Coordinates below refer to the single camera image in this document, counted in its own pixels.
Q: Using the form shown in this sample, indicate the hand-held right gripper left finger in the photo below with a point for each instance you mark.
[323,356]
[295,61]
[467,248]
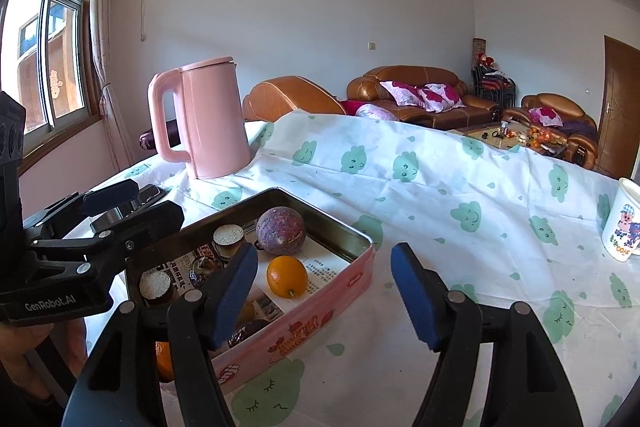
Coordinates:
[235,294]

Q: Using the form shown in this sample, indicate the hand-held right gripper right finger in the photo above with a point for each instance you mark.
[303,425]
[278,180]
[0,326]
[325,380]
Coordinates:
[415,302]

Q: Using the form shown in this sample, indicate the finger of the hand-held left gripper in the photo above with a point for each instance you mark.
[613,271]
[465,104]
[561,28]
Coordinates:
[110,197]
[150,222]

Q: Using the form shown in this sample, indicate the orange with green stem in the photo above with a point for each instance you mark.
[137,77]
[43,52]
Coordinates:
[286,276]

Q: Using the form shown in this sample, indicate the dark sugarcane piece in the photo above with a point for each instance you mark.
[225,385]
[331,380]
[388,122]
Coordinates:
[155,284]
[227,237]

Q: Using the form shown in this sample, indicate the purple passion fruit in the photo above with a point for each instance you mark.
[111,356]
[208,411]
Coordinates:
[280,229]

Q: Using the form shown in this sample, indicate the pink metal tin box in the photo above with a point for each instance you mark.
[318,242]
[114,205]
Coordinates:
[320,307]

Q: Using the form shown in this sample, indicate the person's left hand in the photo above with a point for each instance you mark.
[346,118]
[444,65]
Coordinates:
[20,357]

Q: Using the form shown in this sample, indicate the small orange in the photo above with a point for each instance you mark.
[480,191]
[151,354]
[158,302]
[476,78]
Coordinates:
[246,313]

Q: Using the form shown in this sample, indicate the black smartphone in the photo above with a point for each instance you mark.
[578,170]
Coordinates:
[152,193]

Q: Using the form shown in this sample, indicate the printed paper sheet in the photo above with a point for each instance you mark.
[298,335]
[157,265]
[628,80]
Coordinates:
[325,264]

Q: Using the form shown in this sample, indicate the large orange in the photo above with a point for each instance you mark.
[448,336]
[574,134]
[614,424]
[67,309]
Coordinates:
[164,359]

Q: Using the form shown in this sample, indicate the white cloud print tablecloth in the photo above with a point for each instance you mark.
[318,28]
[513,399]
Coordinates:
[450,207]

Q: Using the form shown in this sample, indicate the pink electric kettle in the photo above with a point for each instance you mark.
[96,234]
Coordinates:
[215,122]

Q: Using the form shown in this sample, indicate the sliding glass window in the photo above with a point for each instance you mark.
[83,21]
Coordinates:
[45,47]

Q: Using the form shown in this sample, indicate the pale pink curtain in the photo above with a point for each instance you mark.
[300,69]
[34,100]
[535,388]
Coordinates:
[107,32]

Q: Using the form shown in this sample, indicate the brown leather chaise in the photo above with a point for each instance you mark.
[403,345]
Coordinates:
[285,94]

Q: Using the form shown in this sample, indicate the cluttered coffee table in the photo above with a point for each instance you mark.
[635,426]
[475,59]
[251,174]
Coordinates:
[515,136]

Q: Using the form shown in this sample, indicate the pink bolster pillow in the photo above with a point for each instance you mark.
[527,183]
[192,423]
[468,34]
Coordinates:
[372,112]

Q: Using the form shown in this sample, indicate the white cartoon mug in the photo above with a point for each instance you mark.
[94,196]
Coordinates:
[620,227]

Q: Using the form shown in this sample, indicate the small pink floral pillow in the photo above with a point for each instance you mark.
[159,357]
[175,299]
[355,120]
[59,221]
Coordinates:
[545,116]

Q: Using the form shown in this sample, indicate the brown leather sofa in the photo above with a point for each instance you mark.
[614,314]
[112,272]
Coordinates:
[415,74]

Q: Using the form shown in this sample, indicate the stacked dark chairs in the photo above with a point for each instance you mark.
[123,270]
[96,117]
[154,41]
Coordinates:
[492,84]

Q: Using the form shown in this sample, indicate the brown leather armchair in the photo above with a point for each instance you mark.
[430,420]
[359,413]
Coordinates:
[555,101]

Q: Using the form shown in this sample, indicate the tall patterned floor vase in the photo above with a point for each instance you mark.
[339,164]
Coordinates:
[479,52]

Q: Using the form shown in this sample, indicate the brown wooden door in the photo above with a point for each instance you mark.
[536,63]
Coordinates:
[620,107]

